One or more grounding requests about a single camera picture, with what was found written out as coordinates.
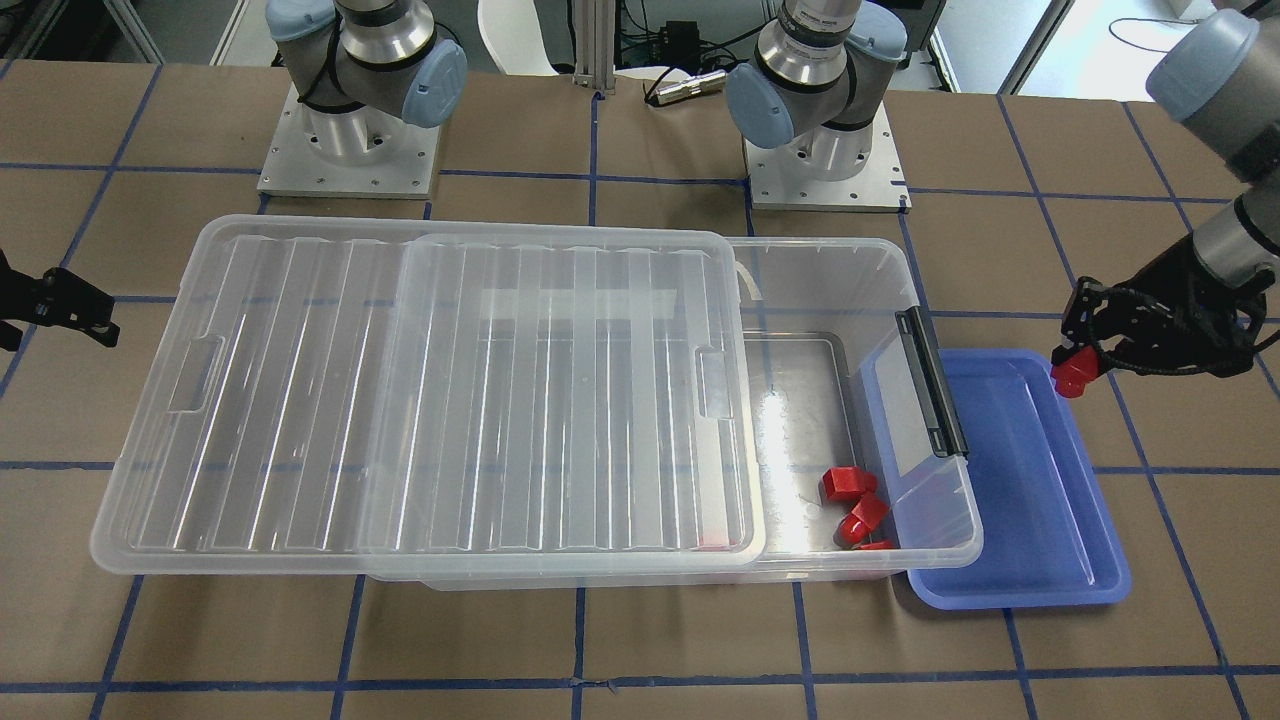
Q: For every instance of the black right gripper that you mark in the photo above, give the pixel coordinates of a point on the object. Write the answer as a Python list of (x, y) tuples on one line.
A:
[(50, 303)]

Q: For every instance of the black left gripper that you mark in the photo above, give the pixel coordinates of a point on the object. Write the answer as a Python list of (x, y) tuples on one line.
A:
[(1178, 283)]

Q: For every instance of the clear plastic box lid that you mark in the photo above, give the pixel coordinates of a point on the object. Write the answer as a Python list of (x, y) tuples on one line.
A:
[(248, 453)]

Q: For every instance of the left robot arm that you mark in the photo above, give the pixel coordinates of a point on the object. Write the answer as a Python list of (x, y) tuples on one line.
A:
[(820, 70)]

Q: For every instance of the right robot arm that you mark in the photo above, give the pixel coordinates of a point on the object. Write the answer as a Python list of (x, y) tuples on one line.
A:
[(366, 73)]

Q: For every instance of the blue plastic tray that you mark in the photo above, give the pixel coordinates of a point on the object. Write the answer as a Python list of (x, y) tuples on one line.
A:
[(1049, 540)]

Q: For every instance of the clear plastic storage box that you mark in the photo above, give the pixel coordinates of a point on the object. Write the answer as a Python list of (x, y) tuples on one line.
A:
[(860, 420)]

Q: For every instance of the white chair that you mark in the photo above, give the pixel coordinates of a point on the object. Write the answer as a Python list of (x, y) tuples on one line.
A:
[(511, 33)]

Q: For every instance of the black box latch handle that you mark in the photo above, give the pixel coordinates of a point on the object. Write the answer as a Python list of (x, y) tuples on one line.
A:
[(927, 372)]

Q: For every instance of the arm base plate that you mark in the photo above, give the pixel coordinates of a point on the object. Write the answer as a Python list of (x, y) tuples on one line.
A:
[(363, 154), (830, 170)]

